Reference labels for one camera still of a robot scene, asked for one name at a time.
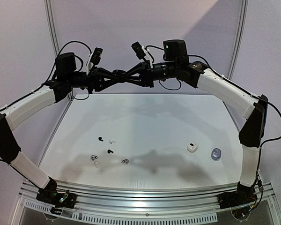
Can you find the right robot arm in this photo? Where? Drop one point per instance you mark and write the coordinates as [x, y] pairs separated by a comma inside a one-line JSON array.
[[200, 75]]

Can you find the right aluminium corner post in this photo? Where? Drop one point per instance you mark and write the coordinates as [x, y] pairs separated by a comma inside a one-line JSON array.
[[238, 38]]

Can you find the translucent blue charging case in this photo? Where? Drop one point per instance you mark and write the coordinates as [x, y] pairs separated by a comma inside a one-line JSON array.
[[216, 154]]

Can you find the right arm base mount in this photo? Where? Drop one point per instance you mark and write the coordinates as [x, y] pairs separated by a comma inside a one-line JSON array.
[[243, 195]]

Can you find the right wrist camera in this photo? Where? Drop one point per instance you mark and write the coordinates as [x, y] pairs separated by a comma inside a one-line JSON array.
[[142, 53]]

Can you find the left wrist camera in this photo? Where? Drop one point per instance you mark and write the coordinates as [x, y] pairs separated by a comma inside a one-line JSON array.
[[94, 59]]

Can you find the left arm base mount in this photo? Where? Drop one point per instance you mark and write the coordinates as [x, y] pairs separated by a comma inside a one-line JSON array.
[[57, 199]]

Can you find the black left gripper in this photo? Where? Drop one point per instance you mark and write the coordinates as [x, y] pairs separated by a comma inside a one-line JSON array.
[[95, 79]]

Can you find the left aluminium corner post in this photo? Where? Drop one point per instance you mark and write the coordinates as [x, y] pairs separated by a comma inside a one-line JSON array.
[[51, 26]]

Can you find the white charging case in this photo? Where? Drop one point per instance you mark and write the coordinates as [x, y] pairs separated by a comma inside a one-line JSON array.
[[192, 147]]

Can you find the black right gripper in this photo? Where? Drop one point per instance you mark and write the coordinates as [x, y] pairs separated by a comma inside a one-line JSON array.
[[149, 77]]

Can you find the aluminium front rail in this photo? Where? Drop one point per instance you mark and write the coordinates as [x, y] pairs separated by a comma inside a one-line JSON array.
[[137, 199]]

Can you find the perforated white cable tray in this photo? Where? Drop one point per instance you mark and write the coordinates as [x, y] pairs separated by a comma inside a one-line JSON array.
[[88, 218]]

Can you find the aluminium corner post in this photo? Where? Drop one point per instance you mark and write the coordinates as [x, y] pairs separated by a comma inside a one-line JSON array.
[[51, 26], [238, 38]]

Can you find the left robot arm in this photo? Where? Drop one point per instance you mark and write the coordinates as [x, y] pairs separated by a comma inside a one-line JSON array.
[[66, 77]]

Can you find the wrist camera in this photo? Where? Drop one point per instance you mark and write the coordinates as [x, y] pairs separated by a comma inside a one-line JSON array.
[[142, 53], [94, 59]]

